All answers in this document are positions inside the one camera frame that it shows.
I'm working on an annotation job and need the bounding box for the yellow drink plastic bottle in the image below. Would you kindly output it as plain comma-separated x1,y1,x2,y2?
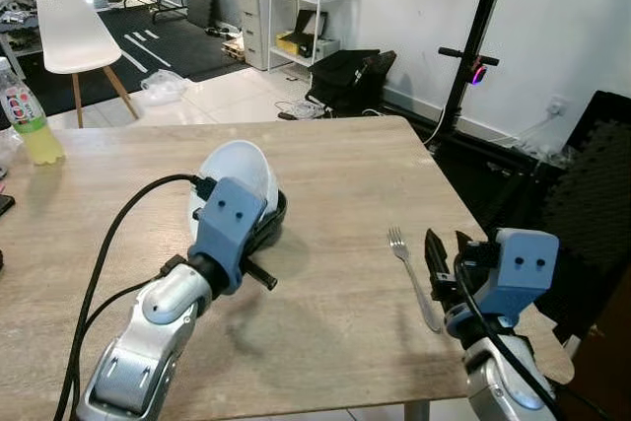
0,56,66,167

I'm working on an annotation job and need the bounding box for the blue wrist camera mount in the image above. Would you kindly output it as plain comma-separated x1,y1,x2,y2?
475,229,561,325
187,176,269,295

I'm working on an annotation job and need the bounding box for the silver metal fork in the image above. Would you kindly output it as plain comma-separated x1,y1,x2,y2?
386,227,443,334

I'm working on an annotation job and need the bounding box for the grey drawer cabinet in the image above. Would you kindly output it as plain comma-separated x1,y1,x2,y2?
235,0,273,73

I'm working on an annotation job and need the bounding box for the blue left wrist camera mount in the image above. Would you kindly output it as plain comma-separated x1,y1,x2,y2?
187,176,269,295

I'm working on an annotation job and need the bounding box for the clear plastic bag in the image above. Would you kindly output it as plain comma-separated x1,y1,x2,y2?
140,69,189,107

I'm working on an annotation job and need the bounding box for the brown wooden furniture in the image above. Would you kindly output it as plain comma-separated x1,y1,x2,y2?
570,268,631,421

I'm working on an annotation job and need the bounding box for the black bag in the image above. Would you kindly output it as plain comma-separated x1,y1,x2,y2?
307,48,398,117

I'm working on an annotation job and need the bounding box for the black stand pole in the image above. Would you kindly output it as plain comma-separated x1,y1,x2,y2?
434,0,517,153

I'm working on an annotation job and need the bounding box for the white metal shelf rack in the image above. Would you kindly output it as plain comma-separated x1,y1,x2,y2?
266,0,342,70

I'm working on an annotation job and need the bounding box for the white plastic bowl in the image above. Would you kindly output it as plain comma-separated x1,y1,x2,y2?
187,140,281,240

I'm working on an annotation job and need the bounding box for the yellow box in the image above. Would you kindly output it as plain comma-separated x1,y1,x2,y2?
277,32,309,56

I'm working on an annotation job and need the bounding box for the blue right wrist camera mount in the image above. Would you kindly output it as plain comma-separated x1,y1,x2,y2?
475,229,561,325

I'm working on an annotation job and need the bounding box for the white chair with wooden legs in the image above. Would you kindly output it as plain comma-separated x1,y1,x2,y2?
35,0,142,129

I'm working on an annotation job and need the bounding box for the black floor rug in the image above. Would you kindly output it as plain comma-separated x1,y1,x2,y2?
18,2,249,118

